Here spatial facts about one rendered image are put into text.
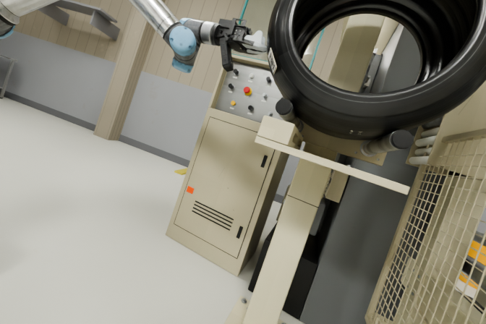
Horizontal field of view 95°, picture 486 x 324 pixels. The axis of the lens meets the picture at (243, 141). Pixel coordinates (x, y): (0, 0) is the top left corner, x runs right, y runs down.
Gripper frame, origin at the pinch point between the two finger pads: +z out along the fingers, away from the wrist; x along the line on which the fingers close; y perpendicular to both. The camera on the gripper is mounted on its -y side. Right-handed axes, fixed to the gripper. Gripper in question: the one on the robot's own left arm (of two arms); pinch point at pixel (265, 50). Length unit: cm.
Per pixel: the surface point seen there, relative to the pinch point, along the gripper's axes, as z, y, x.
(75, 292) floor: -40, -109, -2
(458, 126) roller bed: 63, -3, 20
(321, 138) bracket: 25.2, -19.2, 24.1
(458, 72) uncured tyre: 47.2, -1.0, -11.2
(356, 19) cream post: 21.8, 31.1, 26.1
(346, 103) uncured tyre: 28.7, -13.0, -11.1
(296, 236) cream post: 29, -60, 27
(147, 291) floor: -21, -108, 17
